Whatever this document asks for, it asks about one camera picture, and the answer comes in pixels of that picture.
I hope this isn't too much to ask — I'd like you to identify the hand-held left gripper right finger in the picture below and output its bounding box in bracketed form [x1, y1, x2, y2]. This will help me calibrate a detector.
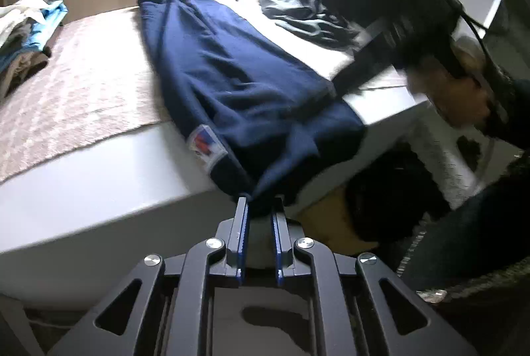
[269, 196, 479, 356]

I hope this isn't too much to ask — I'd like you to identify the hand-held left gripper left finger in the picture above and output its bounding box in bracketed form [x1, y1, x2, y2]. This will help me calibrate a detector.
[47, 196, 251, 356]

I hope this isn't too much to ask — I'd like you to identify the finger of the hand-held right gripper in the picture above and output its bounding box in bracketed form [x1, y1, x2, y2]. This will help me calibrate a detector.
[331, 27, 399, 97]

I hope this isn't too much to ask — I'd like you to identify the navy blue garment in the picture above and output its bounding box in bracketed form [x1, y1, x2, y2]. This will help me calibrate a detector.
[138, 0, 367, 216]

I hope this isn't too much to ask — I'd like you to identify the person's right hand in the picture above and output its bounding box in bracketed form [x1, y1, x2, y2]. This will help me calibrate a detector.
[408, 36, 498, 129]

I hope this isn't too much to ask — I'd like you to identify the grey jacket pile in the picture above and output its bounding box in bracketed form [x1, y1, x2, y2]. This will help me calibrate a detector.
[259, 0, 362, 50]

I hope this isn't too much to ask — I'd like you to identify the person's dark clothing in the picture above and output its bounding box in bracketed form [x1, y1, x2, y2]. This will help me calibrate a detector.
[344, 149, 530, 356]

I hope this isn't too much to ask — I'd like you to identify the plaid blanket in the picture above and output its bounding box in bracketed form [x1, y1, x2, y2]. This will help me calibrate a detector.
[0, 4, 191, 183]

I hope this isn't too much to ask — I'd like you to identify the brown garment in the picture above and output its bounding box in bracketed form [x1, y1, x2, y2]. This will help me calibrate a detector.
[0, 50, 52, 100]

